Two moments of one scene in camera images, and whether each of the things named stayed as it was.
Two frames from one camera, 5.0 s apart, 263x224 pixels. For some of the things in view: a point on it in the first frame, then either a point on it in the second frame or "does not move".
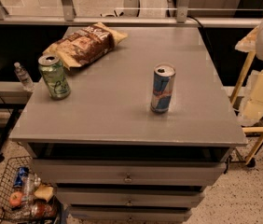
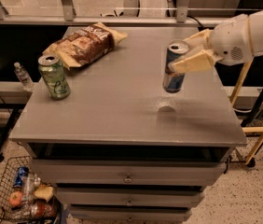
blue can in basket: (21, 172) does not move
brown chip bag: (87, 45) does not move
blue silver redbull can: (163, 76) -> (173, 80)
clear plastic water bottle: (23, 77) does not move
